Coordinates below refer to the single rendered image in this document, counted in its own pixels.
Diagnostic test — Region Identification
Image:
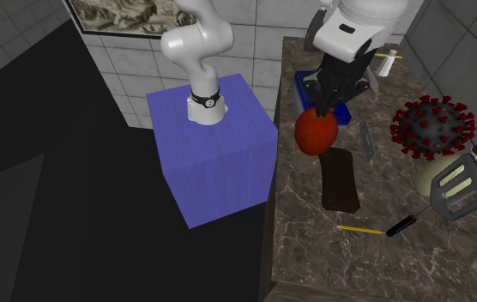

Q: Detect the grey metal knife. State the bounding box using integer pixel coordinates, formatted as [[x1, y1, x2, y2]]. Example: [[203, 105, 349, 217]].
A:
[[365, 65, 380, 94]]

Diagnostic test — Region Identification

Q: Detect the blue rectangular box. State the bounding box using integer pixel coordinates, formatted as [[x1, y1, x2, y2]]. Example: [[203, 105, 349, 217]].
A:
[[294, 69, 353, 127]]

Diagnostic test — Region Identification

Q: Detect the small white shaker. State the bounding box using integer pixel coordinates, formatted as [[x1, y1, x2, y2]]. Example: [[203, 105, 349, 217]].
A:
[[377, 48, 398, 78]]

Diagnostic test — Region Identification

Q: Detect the red apple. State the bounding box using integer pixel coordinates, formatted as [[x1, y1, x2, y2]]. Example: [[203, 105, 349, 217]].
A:
[[294, 107, 341, 157]]

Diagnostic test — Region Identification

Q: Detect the grey metal scraper blade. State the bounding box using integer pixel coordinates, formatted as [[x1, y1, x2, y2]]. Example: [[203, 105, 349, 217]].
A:
[[359, 121, 377, 165]]

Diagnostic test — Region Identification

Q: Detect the dark brown flat slab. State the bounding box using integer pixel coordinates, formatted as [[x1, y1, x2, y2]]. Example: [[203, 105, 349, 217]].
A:
[[318, 147, 362, 214]]

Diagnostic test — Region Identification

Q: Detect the grey ball with red spikes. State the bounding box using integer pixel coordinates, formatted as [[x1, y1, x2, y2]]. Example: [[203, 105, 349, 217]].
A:
[[389, 94, 477, 162]]

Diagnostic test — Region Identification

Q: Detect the yellow pencil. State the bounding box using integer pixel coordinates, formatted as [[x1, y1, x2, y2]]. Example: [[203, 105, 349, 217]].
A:
[[334, 224, 388, 237]]

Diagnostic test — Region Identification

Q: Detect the blue robot stand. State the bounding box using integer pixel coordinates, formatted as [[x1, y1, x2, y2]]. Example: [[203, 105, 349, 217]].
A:
[[145, 73, 280, 230]]

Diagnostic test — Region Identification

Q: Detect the grey spatula with black handle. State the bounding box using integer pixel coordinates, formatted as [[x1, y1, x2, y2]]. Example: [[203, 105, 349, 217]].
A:
[[384, 152, 477, 239]]

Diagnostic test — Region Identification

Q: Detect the framed wall picture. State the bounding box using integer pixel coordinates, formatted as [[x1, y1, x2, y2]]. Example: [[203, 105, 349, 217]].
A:
[[63, 0, 200, 40]]

